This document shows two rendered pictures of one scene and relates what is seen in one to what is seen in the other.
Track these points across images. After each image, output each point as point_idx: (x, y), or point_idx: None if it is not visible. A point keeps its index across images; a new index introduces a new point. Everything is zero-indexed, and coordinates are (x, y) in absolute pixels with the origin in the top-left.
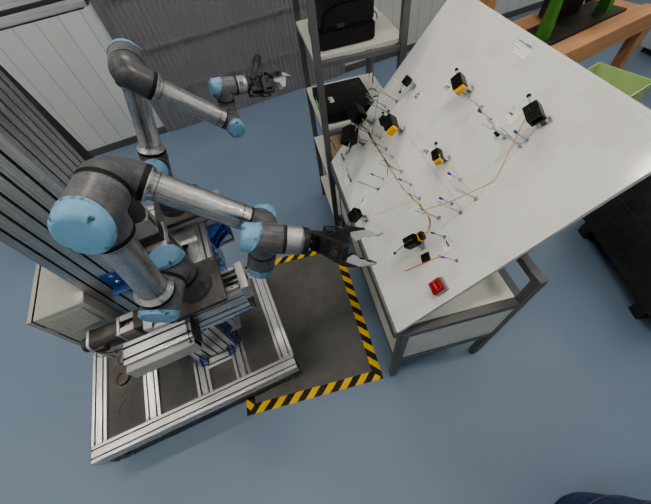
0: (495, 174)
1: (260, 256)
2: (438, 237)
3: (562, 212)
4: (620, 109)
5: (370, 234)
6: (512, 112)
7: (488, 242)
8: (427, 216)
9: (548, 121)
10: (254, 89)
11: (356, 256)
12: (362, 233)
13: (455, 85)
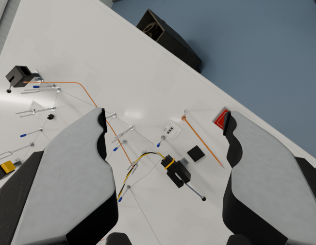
0: (87, 103)
1: None
2: (166, 145)
3: (107, 23)
4: (23, 19)
5: (87, 127)
6: (32, 110)
7: (154, 81)
8: (139, 158)
9: (36, 72)
10: None
11: (236, 170)
12: (67, 158)
13: (1, 172)
